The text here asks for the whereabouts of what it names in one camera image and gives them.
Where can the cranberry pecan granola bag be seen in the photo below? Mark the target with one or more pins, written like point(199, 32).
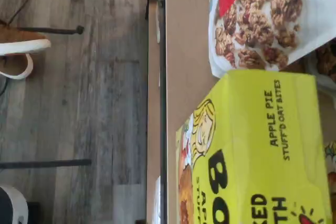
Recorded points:
point(325, 61)
point(262, 11)

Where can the small black box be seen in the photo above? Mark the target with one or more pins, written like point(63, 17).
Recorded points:
point(33, 213)

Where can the black rack cross beam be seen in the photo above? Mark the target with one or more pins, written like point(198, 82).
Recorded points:
point(163, 103)

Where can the brown shoe white sole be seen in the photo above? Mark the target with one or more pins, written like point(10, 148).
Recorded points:
point(15, 68)
point(23, 41)

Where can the white black round device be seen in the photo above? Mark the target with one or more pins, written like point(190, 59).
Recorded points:
point(11, 205)

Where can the black metal leg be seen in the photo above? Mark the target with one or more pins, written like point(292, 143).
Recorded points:
point(52, 30)
point(47, 163)

